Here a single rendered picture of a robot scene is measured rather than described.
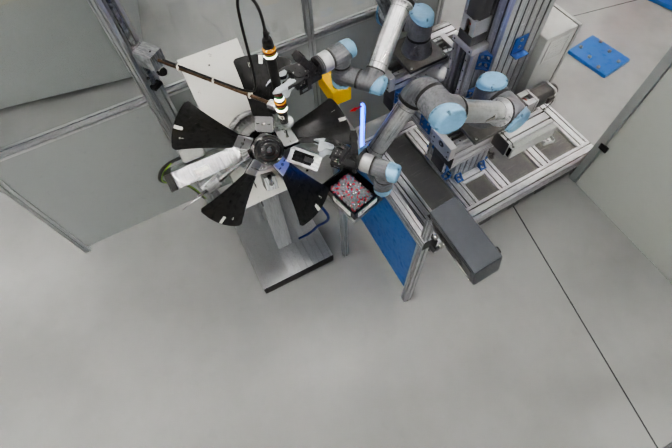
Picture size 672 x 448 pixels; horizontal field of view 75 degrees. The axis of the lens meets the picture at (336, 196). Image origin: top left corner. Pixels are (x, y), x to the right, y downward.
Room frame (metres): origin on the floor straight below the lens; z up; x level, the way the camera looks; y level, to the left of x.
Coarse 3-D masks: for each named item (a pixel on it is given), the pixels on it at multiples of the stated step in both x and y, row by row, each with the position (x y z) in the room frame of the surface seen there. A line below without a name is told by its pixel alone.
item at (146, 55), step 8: (136, 48) 1.44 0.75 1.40; (144, 48) 1.43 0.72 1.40; (152, 48) 1.43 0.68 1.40; (160, 48) 1.43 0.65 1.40; (136, 56) 1.41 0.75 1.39; (144, 56) 1.39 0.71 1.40; (152, 56) 1.39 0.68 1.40; (160, 56) 1.41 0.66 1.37; (144, 64) 1.40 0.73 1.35; (152, 64) 1.37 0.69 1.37; (160, 64) 1.40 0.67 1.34
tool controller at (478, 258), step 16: (448, 208) 0.70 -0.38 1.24; (464, 208) 0.69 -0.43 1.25; (432, 224) 0.71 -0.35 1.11; (448, 224) 0.65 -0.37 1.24; (464, 224) 0.64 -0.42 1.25; (448, 240) 0.60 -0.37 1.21; (464, 240) 0.58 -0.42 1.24; (480, 240) 0.57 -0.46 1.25; (464, 256) 0.53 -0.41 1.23; (480, 256) 0.52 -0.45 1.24; (496, 256) 0.51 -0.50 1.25; (464, 272) 0.52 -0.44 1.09; (480, 272) 0.48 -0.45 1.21
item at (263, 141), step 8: (256, 136) 1.09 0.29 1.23; (264, 136) 1.05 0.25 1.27; (272, 136) 1.06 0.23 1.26; (256, 144) 1.03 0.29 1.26; (264, 144) 1.03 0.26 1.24; (272, 144) 1.04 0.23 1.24; (280, 144) 1.04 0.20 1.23; (248, 152) 1.07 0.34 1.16; (256, 152) 1.01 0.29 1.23; (264, 152) 1.02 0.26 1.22; (272, 152) 1.02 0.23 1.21; (280, 152) 1.02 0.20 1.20; (264, 160) 0.99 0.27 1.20; (272, 160) 1.00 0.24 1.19
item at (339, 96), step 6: (330, 72) 1.56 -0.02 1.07; (324, 78) 1.53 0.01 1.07; (330, 78) 1.53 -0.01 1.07; (324, 84) 1.50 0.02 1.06; (330, 84) 1.49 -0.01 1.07; (324, 90) 1.51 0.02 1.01; (330, 90) 1.45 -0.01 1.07; (336, 90) 1.45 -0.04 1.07; (342, 90) 1.45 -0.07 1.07; (348, 90) 1.46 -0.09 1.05; (330, 96) 1.45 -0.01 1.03; (336, 96) 1.44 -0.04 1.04; (342, 96) 1.45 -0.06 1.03; (348, 96) 1.46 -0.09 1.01; (336, 102) 1.44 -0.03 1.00; (342, 102) 1.45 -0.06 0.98
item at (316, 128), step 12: (324, 108) 1.24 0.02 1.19; (336, 108) 1.24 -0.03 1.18; (300, 120) 1.19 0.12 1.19; (312, 120) 1.18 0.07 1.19; (324, 120) 1.18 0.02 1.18; (336, 120) 1.18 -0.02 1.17; (300, 132) 1.12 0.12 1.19; (312, 132) 1.12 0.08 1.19; (324, 132) 1.12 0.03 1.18; (336, 132) 1.13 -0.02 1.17; (348, 132) 1.13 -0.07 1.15; (348, 144) 1.08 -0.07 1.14
